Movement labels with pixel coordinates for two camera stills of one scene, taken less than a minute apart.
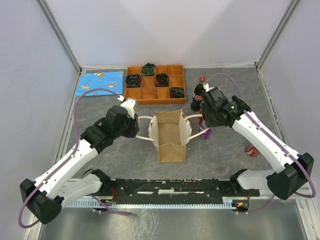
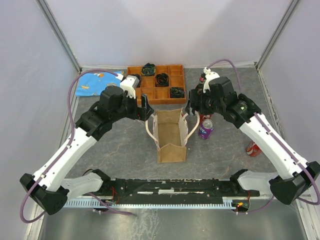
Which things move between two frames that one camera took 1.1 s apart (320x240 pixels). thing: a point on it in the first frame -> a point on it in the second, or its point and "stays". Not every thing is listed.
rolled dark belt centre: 161,79 stays
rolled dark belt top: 148,69 stays
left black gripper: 134,128 -> 141,113
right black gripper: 208,122 -> 194,97
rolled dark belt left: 133,80 stays
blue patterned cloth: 112,81 stays
